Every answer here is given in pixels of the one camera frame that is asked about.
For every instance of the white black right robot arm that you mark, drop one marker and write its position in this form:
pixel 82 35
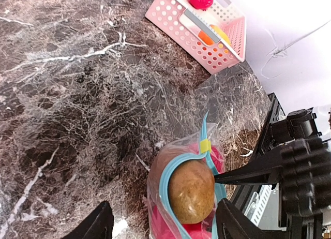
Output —
pixel 298 125

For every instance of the red toy fruit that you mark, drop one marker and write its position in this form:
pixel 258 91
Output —
pixel 216 156

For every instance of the large clear zip bag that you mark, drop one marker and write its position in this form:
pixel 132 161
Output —
pixel 170 157

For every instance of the black front rail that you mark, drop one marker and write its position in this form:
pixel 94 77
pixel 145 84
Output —
pixel 243 194

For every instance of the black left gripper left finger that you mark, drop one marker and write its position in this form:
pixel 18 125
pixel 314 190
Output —
pixel 98 224

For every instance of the red toy apple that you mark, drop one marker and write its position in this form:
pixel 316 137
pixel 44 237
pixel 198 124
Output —
pixel 162 228

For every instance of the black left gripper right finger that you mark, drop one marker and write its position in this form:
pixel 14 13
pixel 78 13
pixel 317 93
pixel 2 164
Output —
pixel 232 223

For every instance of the pink plastic basket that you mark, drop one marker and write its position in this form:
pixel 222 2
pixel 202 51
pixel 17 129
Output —
pixel 215 38

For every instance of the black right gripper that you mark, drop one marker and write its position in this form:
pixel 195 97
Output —
pixel 305 178

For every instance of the white slotted cable duct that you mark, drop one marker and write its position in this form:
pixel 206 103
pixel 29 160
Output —
pixel 257 204

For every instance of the brown toy kiwi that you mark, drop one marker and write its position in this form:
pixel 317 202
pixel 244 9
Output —
pixel 191 191

